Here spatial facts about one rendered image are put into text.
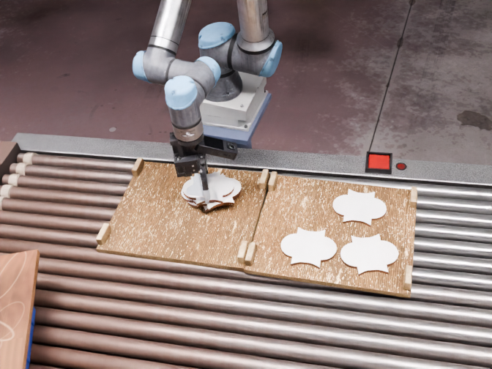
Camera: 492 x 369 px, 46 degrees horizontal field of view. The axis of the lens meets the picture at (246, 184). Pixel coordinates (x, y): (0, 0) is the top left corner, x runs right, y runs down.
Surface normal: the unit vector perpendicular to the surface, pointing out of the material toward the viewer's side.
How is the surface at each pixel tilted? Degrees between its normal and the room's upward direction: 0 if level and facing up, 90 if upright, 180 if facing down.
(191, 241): 0
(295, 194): 0
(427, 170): 0
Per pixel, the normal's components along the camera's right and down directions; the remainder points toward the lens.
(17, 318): -0.09, -0.70
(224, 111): -0.33, 0.69
